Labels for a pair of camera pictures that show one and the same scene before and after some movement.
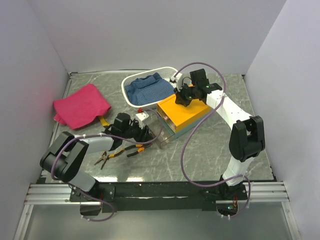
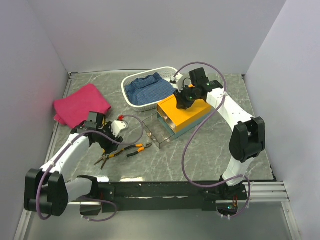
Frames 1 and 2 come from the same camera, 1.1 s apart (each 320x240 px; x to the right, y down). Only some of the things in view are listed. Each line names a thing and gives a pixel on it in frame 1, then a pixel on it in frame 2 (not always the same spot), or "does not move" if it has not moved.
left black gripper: x=143 y=134 -> x=109 y=146
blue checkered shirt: x=148 y=89 does not move
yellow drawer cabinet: x=179 y=116 does not move
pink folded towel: x=81 y=107 does not move
